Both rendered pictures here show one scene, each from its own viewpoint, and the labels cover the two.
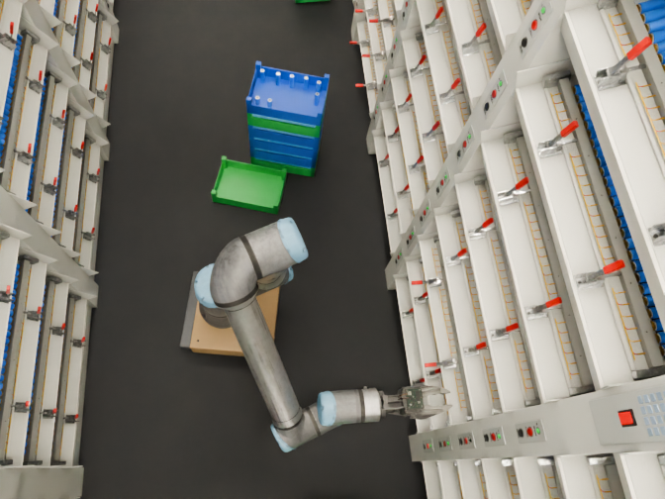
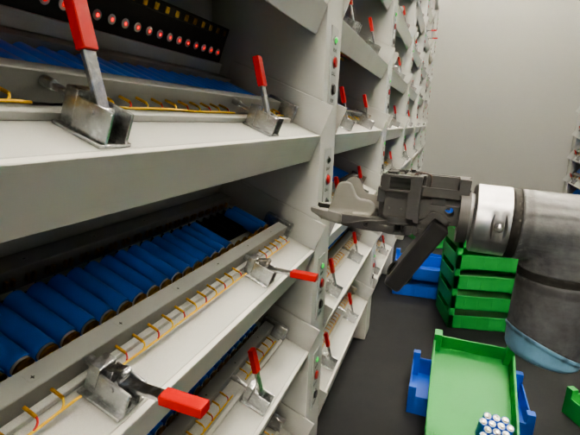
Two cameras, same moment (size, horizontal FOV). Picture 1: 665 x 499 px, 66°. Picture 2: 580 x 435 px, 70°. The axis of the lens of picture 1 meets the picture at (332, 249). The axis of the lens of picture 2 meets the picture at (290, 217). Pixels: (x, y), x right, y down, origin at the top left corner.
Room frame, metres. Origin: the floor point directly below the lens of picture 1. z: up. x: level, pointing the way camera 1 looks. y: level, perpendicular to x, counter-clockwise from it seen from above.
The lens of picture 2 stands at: (0.79, -0.08, 0.76)
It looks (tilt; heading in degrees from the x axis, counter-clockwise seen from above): 13 degrees down; 219
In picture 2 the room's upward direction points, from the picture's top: 2 degrees clockwise
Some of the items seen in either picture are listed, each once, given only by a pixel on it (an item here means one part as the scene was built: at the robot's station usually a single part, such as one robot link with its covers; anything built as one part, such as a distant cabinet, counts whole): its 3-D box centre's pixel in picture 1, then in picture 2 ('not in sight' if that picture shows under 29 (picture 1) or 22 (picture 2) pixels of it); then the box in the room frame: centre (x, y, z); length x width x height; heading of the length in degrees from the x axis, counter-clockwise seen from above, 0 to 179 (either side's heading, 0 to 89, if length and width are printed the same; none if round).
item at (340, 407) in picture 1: (340, 407); (561, 231); (0.19, -0.13, 0.64); 0.12 x 0.09 x 0.10; 108
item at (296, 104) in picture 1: (288, 93); not in sight; (1.35, 0.33, 0.44); 0.30 x 0.20 x 0.08; 95
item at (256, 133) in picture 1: (287, 118); not in sight; (1.35, 0.33, 0.28); 0.30 x 0.20 x 0.08; 95
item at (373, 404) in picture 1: (371, 403); (486, 219); (0.22, -0.21, 0.64); 0.10 x 0.05 x 0.09; 18
